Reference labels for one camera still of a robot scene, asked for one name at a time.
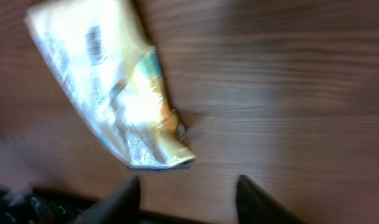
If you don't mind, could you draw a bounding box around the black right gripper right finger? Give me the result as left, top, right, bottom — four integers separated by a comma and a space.
235, 175, 305, 224

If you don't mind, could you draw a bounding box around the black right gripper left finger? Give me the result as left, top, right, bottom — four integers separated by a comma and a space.
69, 176, 141, 224

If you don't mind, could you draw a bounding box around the yellow snack packet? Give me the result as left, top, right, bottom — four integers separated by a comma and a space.
25, 0, 195, 170

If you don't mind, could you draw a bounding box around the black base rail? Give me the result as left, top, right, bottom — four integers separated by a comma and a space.
0, 185, 208, 224

